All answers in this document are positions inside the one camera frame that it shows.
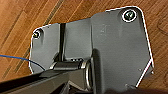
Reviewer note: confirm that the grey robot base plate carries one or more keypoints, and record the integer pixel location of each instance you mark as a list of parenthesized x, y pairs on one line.
[(116, 50)]

